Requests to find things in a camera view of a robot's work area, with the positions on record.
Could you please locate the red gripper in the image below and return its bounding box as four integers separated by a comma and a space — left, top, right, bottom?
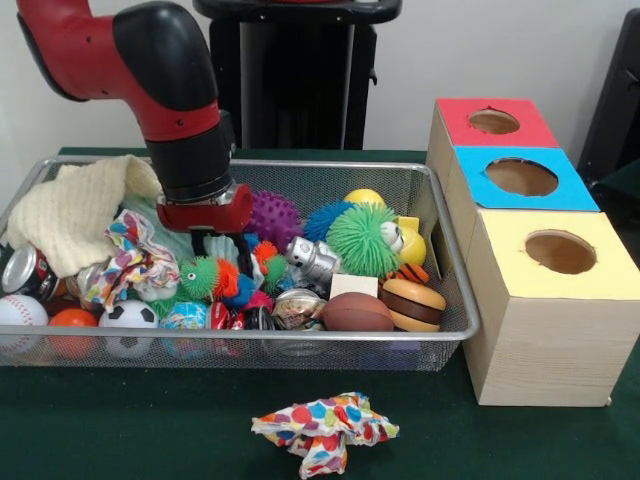
156, 183, 255, 276

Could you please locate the teal knitted cloth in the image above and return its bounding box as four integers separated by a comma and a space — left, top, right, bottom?
119, 192, 239, 266

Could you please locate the polka dot cloth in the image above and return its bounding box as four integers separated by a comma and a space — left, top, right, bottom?
251, 391, 400, 480
79, 209, 181, 307

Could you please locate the small blue spiky ball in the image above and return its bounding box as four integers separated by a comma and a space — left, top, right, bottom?
303, 200, 354, 242

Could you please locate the small green spiky ball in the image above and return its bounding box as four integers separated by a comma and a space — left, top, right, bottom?
327, 202, 405, 277

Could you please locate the cream knitted cloth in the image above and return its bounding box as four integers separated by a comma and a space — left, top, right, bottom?
2, 154, 164, 277

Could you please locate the shallow clear mesh bin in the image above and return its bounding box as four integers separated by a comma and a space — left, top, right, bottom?
0, 154, 482, 371

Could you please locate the wooden box with three holes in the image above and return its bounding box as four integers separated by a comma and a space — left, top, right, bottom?
426, 97, 640, 407

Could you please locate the green and orange spiky toy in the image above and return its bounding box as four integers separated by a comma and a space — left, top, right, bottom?
178, 255, 241, 304

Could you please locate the purple spiky ball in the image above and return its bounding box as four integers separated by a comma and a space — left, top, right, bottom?
244, 189, 304, 254

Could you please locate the black and white soccer ball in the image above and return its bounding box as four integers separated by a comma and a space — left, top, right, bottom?
98, 299, 160, 359

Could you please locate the brown toy football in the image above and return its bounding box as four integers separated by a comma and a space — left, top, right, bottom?
319, 292, 396, 332

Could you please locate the dark green table cloth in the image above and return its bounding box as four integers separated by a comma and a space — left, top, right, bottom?
587, 159, 640, 241
0, 145, 640, 480

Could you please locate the wooden burger toy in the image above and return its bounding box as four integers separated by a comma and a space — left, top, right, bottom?
378, 277, 447, 332

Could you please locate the black upright panel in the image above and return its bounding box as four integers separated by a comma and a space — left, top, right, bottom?
575, 8, 640, 176

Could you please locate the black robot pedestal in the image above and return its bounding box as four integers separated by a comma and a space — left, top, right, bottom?
192, 0, 404, 150

